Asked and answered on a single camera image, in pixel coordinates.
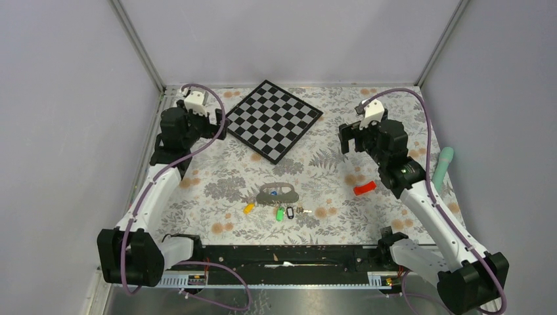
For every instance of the red key tag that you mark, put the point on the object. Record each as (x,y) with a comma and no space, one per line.
(363,189)

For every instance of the floral table mat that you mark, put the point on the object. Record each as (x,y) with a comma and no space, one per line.
(226,177)

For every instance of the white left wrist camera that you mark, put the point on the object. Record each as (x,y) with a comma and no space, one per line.
(192,100)

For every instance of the grey metal key holder plate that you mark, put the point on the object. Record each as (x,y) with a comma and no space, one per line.
(280,193)

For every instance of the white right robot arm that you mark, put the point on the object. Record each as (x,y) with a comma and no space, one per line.
(465,274)

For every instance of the mint green handle tool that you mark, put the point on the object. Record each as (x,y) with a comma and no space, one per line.
(445,157)

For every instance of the black and silver chessboard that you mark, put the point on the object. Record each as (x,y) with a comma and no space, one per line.
(270,120)

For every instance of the green key tag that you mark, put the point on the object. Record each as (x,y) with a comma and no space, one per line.
(280,214)

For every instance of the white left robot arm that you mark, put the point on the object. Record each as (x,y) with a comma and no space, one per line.
(129,253)

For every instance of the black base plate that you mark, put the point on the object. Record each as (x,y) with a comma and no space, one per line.
(297,266)

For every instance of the aluminium frame rails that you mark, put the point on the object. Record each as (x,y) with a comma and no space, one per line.
(139,43)

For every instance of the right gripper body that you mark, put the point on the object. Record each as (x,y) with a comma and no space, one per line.
(366,138)

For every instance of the black key tag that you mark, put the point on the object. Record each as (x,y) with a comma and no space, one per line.
(290,212)

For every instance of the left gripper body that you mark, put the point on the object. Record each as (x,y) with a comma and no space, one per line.
(200,126)

